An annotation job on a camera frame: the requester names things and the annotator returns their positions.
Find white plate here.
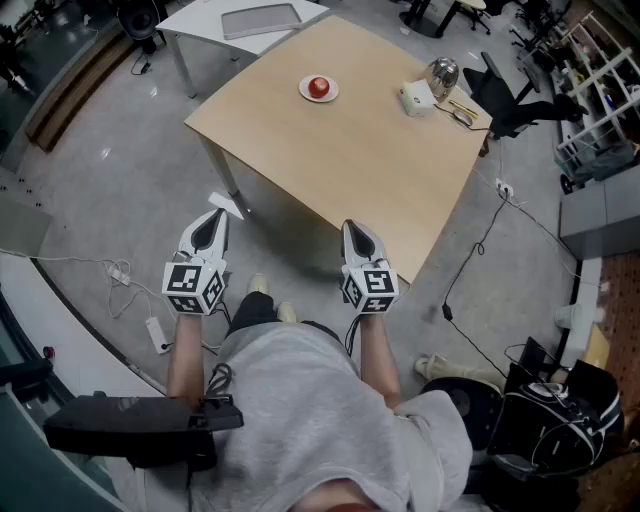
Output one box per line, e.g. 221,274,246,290
298,74,340,104

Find black chair armrest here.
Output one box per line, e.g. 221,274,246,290
43,393,245,471

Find white table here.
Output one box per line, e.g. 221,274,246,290
155,0,331,99

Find person's black trousers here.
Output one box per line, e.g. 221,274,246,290
227,292,277,341

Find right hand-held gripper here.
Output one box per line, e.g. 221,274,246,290
341,219,400,315

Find wheeled cart with grey cloth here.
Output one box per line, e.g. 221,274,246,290
554,139,637,196

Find black office chair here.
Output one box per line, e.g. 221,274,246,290
463,51,590,141

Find grey cabinet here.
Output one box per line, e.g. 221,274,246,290
558,177,640,261

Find person's left forearm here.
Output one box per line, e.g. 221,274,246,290
167,312,207,401

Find black round chair base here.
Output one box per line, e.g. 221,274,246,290
419,377,504,451

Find white cylindrical bin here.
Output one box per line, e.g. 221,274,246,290
555,302,604,329

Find person's grey sweatshirt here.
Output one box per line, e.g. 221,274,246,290
187,322,474,512

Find white tissue box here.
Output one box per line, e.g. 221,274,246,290
398,79,436,119

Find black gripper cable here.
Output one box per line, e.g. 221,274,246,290
344,313,362,357

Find person's right forearm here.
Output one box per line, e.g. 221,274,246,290
357,312,402,409

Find black backpack with white trim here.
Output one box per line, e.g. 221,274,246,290
487,359,624,481

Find grey rectangular tray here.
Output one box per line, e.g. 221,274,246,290
221,3,304,41

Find flat cardboard piece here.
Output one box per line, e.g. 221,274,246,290
582,324,610,367

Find white shelf rack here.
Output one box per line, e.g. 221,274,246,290
552,22,640,166

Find shiny metal kettle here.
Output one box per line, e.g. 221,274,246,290
425,56,460,101

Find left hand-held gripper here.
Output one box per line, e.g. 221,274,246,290
162,208,231,316

